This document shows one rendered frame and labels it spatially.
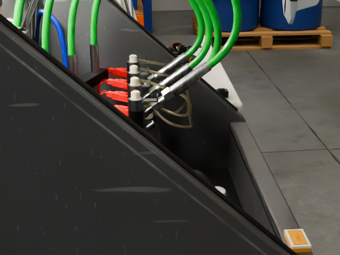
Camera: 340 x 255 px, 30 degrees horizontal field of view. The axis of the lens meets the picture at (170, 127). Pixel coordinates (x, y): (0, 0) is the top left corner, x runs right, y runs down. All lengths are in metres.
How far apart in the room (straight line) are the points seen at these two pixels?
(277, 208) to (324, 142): 2.78
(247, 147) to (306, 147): 2.45
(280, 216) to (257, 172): 0.17
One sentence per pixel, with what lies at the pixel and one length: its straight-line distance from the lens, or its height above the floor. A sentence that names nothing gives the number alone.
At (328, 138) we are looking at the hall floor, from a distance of 3.95.
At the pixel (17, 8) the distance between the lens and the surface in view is 1.08.
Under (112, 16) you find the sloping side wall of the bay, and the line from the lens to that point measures 1.39.
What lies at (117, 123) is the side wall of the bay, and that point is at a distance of 0.75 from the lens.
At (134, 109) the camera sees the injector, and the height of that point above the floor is 1.11.
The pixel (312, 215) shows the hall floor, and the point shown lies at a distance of 3.07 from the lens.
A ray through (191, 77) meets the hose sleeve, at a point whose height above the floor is 1.16.
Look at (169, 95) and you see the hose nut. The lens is 1.10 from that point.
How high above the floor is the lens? 1.48
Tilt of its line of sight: 22 degrees down
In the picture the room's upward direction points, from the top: straight up
